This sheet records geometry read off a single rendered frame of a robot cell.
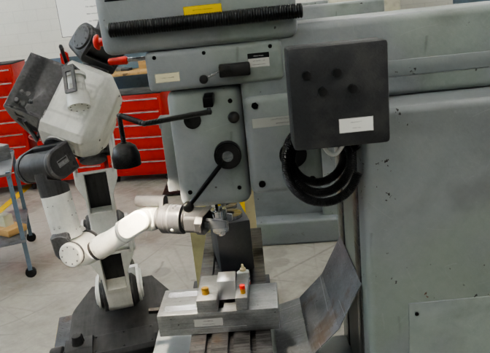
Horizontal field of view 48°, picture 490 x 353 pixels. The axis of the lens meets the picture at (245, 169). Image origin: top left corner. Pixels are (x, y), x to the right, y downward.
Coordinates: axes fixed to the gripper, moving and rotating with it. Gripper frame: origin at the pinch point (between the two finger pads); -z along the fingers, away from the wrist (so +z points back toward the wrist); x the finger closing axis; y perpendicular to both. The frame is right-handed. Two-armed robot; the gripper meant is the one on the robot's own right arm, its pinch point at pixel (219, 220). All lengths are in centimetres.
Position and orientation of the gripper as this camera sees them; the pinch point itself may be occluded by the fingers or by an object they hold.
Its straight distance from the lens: 158.6
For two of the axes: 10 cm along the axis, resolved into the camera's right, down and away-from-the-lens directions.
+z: -9.5, 0.0, 3.0
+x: 2.9, -3.1, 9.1
